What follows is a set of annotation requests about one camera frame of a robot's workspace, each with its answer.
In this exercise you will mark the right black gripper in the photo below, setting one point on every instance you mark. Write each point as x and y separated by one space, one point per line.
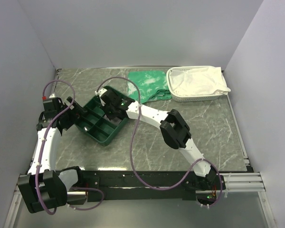
104 108

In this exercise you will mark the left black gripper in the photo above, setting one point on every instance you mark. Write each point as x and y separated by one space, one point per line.
76 112

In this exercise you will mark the green compartment organizer tray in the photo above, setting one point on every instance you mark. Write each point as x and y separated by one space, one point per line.
93 124

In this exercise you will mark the green white patterned underwear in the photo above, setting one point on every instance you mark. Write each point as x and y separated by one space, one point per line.
152 85

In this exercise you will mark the striped grey underwear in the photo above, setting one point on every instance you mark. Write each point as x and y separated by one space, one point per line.
113 123

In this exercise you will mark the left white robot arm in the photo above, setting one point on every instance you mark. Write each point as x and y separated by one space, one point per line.
41 180

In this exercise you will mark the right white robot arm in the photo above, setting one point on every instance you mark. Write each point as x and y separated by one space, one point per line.
174 130

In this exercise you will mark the white plastic basket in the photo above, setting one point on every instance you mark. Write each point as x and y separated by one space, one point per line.
194 96

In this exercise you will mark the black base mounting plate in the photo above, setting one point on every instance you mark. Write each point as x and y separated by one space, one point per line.
124 185

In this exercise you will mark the white cloth in basket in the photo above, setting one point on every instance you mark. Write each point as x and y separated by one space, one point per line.
199 80

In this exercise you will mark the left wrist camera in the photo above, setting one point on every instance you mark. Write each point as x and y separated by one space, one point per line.
52 96

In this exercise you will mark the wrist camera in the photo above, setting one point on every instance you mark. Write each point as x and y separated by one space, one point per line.
100 92
52 96

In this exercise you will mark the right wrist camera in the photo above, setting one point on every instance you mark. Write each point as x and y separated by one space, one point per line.
100 92

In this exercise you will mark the aluminium frame rail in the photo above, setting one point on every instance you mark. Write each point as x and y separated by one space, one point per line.
243 182

